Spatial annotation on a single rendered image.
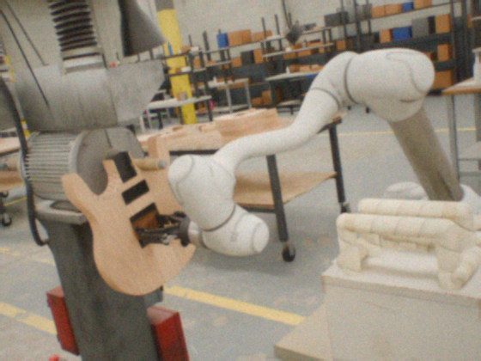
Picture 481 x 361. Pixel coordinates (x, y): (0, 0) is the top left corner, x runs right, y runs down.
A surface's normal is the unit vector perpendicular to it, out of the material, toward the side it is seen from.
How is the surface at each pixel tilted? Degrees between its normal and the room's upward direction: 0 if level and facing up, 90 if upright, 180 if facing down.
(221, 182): 82
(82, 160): 81
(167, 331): 90
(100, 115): 90
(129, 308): 90
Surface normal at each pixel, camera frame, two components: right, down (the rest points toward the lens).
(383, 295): -0.61, 0.29
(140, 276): 0.73, -0.01
